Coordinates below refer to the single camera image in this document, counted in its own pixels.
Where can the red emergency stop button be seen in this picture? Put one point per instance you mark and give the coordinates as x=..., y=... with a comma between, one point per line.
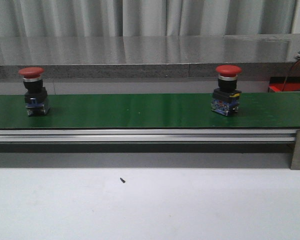
x=36, y=97
x=225, y=98

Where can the grey granite counter shelf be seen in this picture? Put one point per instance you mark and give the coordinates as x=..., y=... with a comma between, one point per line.
x=68, y=57

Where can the green conveyor belt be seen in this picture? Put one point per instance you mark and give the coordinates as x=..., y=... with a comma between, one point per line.
x=173, y=110

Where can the red plastic tray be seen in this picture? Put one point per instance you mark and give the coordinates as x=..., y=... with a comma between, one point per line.
x=278, y=84

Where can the grey pleated curtain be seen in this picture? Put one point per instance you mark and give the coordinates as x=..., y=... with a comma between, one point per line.
x=150, y=18

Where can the aluminium conveyor side rail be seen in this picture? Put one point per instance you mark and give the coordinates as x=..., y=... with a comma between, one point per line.
x=147, y=135

